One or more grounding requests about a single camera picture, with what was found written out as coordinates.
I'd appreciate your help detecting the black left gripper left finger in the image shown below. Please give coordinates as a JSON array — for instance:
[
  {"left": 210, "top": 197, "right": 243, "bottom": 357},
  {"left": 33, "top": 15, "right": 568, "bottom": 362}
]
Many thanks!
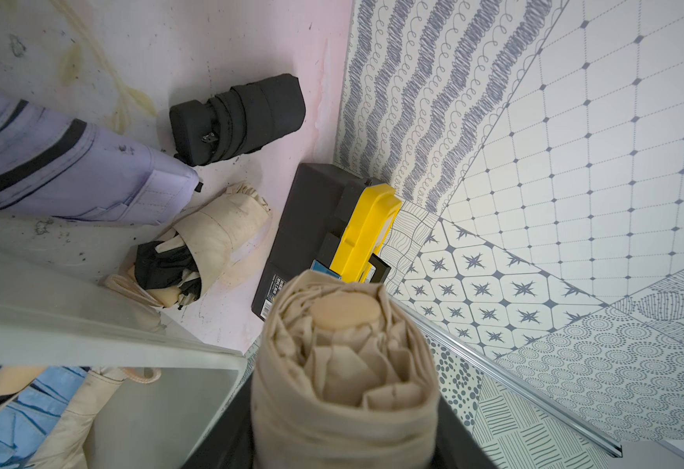
[{"left": 183, "top": 374, "right": 254, "bottom": 469}]

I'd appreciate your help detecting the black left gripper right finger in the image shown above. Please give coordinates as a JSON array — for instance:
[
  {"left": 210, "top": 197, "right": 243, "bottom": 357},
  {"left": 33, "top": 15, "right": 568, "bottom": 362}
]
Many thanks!
[{"left": 432, "top": 397, "right": 497, "bottom": 469}]

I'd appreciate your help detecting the beige umbrella cover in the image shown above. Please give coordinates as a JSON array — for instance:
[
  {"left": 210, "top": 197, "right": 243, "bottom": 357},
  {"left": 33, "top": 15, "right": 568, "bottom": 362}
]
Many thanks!
[{"left": 27, "top": 367, "right": 162, "bottom": 468}]

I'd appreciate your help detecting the white plastic storage box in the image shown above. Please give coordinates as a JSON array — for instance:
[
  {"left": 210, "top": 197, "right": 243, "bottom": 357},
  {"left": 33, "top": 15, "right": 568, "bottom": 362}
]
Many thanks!
[{"left": 0, "top": 215, "right": 247, "bottom": 468}]

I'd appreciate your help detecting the beige umbrella right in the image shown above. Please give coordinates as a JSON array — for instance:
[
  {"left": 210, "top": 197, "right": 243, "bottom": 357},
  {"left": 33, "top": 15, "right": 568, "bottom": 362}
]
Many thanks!
[{"left": 103, "top": 183, "right": 271, "bottom": 308}]

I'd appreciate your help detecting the yellow black tool box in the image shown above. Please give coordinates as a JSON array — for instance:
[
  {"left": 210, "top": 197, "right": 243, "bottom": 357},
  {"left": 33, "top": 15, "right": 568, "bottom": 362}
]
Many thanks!
[{"left": 251, "top": 163, "right": 402, "bottom": 320}]

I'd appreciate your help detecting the black folded umbrella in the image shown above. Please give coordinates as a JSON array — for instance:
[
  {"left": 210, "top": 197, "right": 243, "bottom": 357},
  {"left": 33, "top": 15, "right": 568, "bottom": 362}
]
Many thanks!
[{"left": 169, "top": 73, "right": 306, "bottom": 167}]

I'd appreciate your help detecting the lavender folded umbrella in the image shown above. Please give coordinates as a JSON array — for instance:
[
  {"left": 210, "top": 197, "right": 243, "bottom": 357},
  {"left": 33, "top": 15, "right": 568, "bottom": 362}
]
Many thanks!
[{"left": 0, "top": 95, "right": 199, "bottom": 225}]

